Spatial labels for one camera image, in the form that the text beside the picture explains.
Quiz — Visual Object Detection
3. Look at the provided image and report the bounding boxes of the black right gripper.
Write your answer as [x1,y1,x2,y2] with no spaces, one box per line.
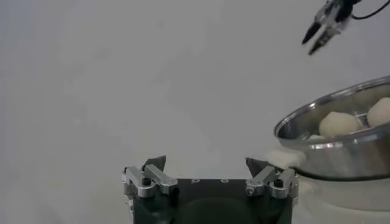
[301,0,363,56]

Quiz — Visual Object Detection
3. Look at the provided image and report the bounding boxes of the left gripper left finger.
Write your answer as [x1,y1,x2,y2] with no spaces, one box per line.
[121,155,179,198]

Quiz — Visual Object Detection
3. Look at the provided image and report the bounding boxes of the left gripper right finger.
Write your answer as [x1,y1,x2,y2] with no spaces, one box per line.
[245,157,299,199]

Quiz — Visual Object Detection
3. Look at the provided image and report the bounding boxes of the white steamed baozi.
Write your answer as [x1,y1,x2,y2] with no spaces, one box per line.
[366,96,390,128]
[318,111,363,138]

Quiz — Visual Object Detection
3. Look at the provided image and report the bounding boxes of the perforated steel steamer basket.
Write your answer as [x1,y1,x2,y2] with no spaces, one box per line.
[273,75,390,180]

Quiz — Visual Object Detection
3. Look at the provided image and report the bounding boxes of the white electric cooker base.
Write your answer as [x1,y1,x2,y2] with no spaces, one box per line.
[264,147,390,214]

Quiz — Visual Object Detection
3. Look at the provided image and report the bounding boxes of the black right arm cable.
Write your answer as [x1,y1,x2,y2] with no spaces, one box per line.
[350,0,390,21]

